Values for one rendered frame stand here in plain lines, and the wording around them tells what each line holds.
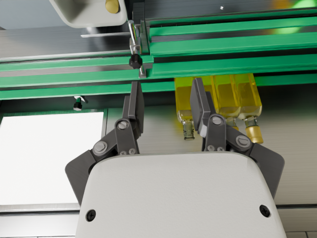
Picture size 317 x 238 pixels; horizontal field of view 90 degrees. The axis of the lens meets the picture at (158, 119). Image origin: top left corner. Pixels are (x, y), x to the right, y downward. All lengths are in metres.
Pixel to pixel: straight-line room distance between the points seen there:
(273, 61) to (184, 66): 0.24
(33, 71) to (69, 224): 0.49
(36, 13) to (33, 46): 0.10
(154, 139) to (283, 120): 0.48
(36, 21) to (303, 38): 0.76
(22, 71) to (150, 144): 0.47
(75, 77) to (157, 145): 0.34
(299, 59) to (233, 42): 0.22
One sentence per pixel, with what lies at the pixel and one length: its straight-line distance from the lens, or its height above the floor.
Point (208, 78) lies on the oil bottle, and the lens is 0.50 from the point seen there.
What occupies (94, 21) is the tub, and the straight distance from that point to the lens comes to 0.54.
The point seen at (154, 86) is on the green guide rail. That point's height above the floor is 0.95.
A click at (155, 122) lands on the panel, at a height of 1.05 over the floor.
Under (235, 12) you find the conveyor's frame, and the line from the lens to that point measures 0.49.
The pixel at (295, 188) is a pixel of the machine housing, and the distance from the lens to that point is 0.71.
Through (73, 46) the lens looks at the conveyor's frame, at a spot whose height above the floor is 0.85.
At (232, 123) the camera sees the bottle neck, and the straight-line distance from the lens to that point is 0.47.
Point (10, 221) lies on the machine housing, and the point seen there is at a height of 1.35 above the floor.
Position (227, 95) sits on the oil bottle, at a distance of 0.48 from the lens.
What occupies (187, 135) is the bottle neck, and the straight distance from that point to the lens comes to 0.44.
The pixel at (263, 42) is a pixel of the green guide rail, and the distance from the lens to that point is 0.47.
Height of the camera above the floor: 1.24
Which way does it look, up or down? 21 degrees down
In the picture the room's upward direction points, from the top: 178 degrees clockwise
